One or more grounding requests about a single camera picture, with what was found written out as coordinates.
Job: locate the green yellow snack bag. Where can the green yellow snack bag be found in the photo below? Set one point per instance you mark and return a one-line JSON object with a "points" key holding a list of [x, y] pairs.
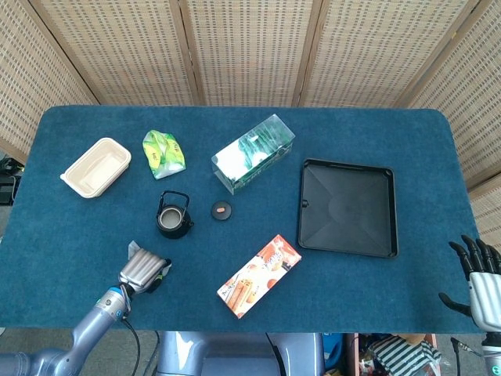
{"points": [[162, 154]]}

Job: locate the beige plastic food container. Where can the beige plastic food container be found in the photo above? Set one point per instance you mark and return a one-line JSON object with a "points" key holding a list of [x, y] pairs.
{"points": [[96, 168]]}

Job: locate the black cast iron teapot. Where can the black cast iron teapot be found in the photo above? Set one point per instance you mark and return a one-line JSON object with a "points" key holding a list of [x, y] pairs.
{"points": [[174, 233]]}

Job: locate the blue table cloth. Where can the blue table cloth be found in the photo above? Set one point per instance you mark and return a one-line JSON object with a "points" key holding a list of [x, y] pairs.
{"points": [[235, 117]]}

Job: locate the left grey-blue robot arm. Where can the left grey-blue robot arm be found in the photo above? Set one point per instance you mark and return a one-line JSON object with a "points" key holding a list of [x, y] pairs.
{"points": [[90, 325]]}

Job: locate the black square plastic tray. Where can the black square plastic tray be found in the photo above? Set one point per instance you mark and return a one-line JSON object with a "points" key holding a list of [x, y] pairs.
{"points": [[348, 207]]}

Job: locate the woven folding screen panel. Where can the woven folding screen panel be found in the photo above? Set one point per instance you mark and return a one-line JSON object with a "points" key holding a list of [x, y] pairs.
{"points": [[250, 51], [477, 98], [375, 51], [117, 51], [23, 78]]}

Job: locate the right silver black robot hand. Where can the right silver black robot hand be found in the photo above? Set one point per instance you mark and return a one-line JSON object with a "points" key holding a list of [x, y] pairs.
{"points": [[485, 297]]}

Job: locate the grey-blue robot torso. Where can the grey-blue robot torso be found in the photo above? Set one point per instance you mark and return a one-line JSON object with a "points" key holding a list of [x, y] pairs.
{"points": [[235, 352]]}

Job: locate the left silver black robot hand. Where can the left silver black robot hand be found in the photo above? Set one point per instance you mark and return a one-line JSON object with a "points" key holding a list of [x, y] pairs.
{"points": [[141, 270]]}

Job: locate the orange biscuit roll box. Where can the orange biscuit roll box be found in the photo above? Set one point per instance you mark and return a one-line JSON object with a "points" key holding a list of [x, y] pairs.
{"points": [[258, 278]]}

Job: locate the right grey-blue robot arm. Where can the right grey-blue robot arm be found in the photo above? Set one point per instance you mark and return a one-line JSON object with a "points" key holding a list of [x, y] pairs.
{"points": [[494, 356]]}

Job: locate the blue bag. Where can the blue bag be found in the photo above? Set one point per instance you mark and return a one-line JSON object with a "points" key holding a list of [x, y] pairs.
{"points": [[332, 348]]}

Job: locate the black teapot lid, orange knob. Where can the black teapot lid, orange knob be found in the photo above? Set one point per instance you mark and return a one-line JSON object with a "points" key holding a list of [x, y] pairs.
{"points": [[222, 210]]}

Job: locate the black device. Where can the black device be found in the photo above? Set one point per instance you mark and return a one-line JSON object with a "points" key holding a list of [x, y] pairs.
{"points": [[6, 192]]}

